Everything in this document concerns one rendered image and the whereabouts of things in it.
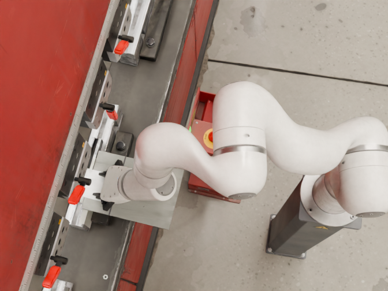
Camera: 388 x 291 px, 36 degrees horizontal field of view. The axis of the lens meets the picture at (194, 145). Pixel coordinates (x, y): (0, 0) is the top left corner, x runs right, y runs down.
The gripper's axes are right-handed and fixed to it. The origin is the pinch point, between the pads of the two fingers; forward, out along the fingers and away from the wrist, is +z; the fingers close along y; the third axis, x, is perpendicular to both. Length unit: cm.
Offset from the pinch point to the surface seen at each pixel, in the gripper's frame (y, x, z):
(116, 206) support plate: 4.7, 5.5, -1.6
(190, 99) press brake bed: -66, 68, 70
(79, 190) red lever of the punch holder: 7.0, -16.5, -21.4
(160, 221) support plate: 5.9, 15.9, -10.3
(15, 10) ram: -10, -56, -62
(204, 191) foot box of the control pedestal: -24, 82, 60
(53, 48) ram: -13, -43, -47
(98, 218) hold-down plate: 8.3, 6.8, 9.8
